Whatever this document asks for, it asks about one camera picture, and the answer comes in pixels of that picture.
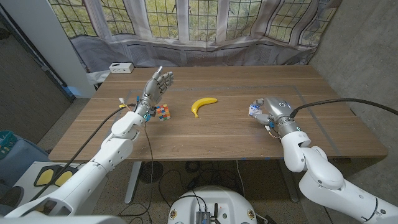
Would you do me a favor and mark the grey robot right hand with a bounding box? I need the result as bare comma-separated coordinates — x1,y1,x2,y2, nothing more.
252,96,301,138

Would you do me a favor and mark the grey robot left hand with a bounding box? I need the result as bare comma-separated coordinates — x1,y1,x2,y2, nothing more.
134,65,175,118

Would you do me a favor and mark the white box of matches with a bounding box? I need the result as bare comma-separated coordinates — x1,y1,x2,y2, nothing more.
248,104,263,118

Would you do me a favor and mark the white power strip box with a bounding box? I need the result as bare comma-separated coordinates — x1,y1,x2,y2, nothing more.
108,62,135,74

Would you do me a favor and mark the yellow toy banana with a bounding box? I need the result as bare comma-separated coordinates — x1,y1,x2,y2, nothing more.
191,97,218,119

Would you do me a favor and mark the grey electronics box on torso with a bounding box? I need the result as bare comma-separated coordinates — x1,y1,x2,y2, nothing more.
195,210,211,224

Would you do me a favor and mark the multicoloured cube puzzle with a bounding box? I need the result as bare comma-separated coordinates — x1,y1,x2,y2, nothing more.
155,104,172,122

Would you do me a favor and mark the grey table leg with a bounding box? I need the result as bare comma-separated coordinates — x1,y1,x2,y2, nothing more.
278,159,300,203

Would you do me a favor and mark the printed window backdrop cloth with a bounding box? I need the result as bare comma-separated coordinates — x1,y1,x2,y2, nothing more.
48,0,343,74

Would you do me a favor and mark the black round floor fan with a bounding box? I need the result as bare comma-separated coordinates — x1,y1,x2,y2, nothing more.
139,161,164,184

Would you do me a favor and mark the white table leg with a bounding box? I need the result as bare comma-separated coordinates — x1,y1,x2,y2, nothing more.
124,161,142,205

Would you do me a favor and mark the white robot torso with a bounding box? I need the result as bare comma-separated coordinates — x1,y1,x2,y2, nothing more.
167,185,258,224

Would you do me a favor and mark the blue grey storage bin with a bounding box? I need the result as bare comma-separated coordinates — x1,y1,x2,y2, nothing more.
0,135,50,184

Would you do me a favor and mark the white floor board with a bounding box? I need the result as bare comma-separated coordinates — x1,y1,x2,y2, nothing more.
14,161,108,206

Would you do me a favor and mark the teal plastic basket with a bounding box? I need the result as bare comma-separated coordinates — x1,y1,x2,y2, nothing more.
0,130,18,159

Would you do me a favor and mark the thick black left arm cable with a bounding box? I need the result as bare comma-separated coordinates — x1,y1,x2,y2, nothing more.
29,104,137,202

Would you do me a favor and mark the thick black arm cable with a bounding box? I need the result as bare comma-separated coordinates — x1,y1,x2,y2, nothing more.
29,104,137,202
289,98,398,119

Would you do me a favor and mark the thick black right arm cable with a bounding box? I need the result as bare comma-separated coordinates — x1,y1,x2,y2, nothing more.
289,98,398,119

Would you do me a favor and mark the thin black left wrist cable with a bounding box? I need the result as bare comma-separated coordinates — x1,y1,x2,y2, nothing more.
118,122,155,217

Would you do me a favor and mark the thin white floor cable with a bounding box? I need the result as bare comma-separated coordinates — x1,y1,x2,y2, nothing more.
235,160,247,198

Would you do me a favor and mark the black floor cable bundle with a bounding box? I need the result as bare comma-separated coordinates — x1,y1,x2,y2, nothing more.
158,160,238,208

